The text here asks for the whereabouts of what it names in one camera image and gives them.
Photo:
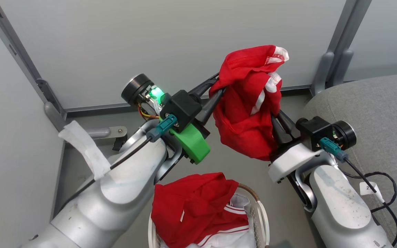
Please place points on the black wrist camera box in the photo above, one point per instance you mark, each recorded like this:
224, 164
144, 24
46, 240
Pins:
314, 132
181, 108

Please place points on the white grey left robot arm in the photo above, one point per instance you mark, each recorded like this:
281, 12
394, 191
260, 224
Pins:
122, 193

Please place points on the white tape strip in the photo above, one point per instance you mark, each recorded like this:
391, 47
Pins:
86, 148

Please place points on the grey partition post double foot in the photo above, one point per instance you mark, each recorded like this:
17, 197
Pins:
336, 51

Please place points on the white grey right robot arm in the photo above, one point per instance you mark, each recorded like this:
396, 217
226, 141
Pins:
339, 206

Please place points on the grey partition foot bracket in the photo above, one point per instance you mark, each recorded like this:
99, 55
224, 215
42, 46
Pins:
102, 132

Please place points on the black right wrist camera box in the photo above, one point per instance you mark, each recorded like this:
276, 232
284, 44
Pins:
314, 132

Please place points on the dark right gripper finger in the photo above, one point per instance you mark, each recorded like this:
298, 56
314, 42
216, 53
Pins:
291, 127
278, 136

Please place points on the white basket liner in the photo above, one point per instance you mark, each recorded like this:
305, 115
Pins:
242, 200

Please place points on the grey fabric sofa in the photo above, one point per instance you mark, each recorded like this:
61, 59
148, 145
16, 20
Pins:
374, 110

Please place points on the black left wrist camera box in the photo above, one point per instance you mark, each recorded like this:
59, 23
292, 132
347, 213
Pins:
181, 108

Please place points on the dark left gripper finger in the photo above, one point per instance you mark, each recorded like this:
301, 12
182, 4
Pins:
203, 86
208, 108

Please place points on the red white striped garment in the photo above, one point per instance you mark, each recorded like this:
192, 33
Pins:
191, 206

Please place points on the white laundry basket brown rim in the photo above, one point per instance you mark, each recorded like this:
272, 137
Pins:
262, 220

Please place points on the red garment with white trim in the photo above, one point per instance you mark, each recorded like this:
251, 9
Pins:
243, 120

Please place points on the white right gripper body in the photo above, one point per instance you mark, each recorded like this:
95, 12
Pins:
291, 162

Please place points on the grey partition bottom rail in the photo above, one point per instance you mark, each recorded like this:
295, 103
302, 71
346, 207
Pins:
109, 108

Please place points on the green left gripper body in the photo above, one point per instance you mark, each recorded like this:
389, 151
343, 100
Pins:
193, 144

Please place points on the grey partition post with hinge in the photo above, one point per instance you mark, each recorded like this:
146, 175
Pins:
19, 51

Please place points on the black caster wheel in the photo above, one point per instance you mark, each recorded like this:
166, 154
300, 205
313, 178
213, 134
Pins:
119, 144

